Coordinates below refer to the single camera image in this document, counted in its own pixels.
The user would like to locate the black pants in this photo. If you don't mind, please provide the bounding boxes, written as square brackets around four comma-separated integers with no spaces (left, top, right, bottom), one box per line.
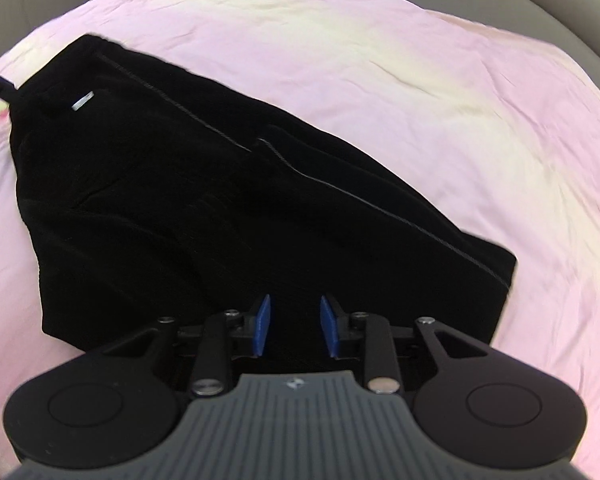
[9,35,516,351]

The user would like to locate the pink floral bed duvet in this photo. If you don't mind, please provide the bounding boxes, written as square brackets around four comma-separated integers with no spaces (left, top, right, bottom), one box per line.
[0,0,600,479]

